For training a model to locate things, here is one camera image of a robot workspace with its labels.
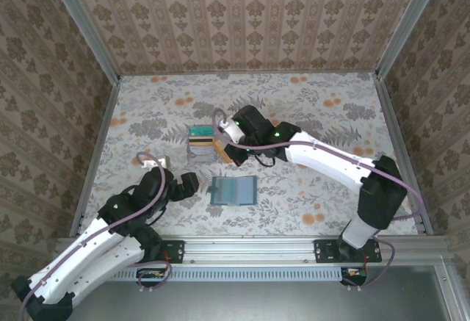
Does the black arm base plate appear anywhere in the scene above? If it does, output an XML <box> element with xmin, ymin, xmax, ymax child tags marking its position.
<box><xmin>160</xmin><ymin>239</ymin><xmax>185</xmax><ymax>264</ymax></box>
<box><xmin>313</xmin><ymin>238</ymin><xmax>383</xmax><ymax>264</ymax></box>

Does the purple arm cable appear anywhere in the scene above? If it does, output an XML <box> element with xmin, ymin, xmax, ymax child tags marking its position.
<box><xmin>211</xmin><ymin>107</ymin><xmax>429</xmax><ymax>223</ymax></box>
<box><xmin>18</xmin><ymin>151</ymin><xmax>167</xmax><ymax>320</ymax></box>

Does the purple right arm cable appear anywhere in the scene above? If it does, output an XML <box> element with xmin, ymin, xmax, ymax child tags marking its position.
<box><xmin>211</xmin><ymin>107</ymin><xmax>429</xmax><ymax>223</ymax></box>

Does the grey slotted cable duct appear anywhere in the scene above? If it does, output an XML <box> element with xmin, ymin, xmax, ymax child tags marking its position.
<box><xmin>82</xmin><ymin>266</ymin><xmax>368</xmax><ymax>282</ymax></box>

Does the aluminium side rail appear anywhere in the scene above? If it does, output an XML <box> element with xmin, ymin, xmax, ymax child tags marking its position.
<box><xmin>377</xmin><ymin>73</ymin><xmax>434</xmax><ymax>237</ymax></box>
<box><xmin>70</xmin><ymin>78</ymin><xmax>121</xmax><ymax>237</ymax></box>

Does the aluminium frame bar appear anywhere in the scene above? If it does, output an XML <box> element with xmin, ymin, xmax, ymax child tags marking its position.
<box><xmin>433</xmin><ymin>258</ymin><xmax>466</xmax><ymax>321</ymax></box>

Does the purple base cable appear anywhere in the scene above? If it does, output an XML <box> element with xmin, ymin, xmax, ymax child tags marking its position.
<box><xmin>136</xmin><ymin>259</ymin><xmax>173</xmax><ymax>295</ymax></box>
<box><xmin>341</xmin><ymin>238</ymin><xmax>397</xmax><ymax>293</ymax></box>

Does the stack of coloured blocks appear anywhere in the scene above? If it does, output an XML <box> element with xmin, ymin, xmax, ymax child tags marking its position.
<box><xmin>186</xmin><ymin>125</ymin><xmax>218</xmax><ymax>165</ymax></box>

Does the aluminium corner post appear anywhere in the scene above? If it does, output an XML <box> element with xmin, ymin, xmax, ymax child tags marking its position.
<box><xmin>376</xmin><ymin>0</ymin><xmax>447</xmax><ymax>79</ymax></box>
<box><xmin>43</xmin><ymin>0</ymin><xmax>122</xmax><ymax>84</ymax></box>

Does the grey metal sheet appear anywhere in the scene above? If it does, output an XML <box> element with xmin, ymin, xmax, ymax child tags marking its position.
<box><xmin>62</xmin><ymin>265</ymin><xmax>455</xmax><ymax>321</ymax></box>

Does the long aluminium mounting rail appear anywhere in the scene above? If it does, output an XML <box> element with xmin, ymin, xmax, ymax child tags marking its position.
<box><xmin>57</xmin><ymin>235</ymin><xmax>451</xmax><ymax>267</ymax></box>

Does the black controller board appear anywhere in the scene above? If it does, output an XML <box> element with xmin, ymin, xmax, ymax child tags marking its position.
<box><xmin>340</xmin><ymin>266</ymin><xmax>368</xmax><ymax>286</ymax></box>
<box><xmin>136</xmin><ymin>267</ymin><xmax>170</xmax><ymax>286</ymax></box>

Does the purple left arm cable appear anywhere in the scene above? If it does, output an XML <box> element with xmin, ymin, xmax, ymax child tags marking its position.
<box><xmin>18</xmin><ymin>151</ymin><xmax>167</xmax><ymax>320</ymax></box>

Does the teal credit card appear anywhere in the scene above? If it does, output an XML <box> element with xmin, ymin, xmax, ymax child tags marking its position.
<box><xmin>188</xmin><ymin>126</ymin><xmax>216</xmax><ymax>139</ymax></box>

